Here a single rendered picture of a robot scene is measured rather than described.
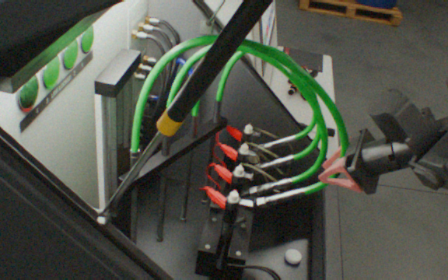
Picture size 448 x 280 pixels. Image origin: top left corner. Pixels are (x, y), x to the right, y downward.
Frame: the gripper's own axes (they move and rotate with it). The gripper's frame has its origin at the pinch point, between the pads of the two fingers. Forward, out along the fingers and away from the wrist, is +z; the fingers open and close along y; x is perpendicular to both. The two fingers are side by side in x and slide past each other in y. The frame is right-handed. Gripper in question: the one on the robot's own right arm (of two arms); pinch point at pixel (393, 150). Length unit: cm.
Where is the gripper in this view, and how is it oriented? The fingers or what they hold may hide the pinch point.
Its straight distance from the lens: 94.6
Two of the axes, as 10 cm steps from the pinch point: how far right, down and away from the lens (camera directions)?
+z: -7.4, 3.3, 5.9
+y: -5.4, -8.1, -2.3
